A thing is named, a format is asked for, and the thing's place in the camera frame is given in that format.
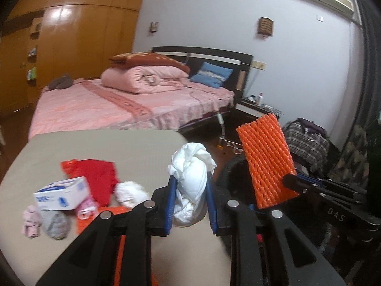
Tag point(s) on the black trash bin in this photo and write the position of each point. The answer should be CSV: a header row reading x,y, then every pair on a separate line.
x,y
235,178

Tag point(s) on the orange plastic bag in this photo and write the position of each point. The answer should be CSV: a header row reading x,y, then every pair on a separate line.
x,y
89,226

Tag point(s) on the beige wall socket panel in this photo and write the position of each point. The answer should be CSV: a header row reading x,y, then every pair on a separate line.
x,y
259,64

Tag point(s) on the black and white nightstand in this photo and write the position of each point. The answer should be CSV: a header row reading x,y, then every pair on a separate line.
x,y
253,108

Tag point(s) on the white bottle with red cap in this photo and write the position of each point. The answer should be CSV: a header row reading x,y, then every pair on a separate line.
x,y
260,99

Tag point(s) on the red-brown patterned pillow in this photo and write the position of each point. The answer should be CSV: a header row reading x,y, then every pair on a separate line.
x,y
143,58

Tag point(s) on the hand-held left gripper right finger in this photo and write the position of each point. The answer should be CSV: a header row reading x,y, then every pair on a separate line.
x,y
211,207

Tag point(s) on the blue pillow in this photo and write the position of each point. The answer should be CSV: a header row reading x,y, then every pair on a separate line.
x,y
211,74

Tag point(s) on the dark wooden headboard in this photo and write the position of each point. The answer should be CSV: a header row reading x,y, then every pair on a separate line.
x,y
232,62

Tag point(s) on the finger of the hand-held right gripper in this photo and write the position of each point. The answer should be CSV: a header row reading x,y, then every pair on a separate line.
x,y
309,178
293,183

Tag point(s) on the red cloth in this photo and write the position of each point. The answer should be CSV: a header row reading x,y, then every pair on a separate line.
x,y
95,178

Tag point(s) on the folded pink duvet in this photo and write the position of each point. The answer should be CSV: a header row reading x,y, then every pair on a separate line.
x,y
143,79

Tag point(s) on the white and blue cardboard box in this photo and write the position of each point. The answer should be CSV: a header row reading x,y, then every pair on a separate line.
x,y
59,196

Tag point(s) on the orange foam net sleeve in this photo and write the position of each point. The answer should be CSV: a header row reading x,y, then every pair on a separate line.
x,y
265,161

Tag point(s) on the dark patterned curtain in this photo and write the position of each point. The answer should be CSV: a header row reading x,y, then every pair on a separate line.
x,y
354,152

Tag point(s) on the white wall switch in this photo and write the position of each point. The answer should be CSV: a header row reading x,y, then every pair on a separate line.
x,y
320,18

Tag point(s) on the grey crumpled ball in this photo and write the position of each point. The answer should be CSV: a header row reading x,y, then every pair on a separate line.
x,y
56,225

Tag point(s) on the wooden wardrobe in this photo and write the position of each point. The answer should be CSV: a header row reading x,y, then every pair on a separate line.
x,y
83,41

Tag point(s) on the plaid bag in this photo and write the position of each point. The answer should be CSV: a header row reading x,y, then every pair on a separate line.
x,y
306,143

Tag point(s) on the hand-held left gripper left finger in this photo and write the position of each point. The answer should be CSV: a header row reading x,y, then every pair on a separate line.
x,y
170,202

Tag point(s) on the pink small cloth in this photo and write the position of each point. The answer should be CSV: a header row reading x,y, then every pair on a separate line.
x,y
31,222

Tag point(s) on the grey cloth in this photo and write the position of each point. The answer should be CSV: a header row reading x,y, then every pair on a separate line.
x,y
61,82

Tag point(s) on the bed with pink sheet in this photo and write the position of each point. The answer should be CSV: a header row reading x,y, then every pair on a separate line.
x,y
89,107

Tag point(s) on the small crumpled white tissue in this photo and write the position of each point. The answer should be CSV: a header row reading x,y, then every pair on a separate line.
x,y
131,193

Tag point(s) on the large white tissue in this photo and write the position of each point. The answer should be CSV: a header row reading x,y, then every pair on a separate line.
x,y
190,181

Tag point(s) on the large wooden wall lamp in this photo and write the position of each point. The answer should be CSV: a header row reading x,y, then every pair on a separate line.
x,y
265,26

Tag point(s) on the small wall lamp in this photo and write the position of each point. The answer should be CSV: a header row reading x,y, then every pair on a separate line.
x,y
154,26

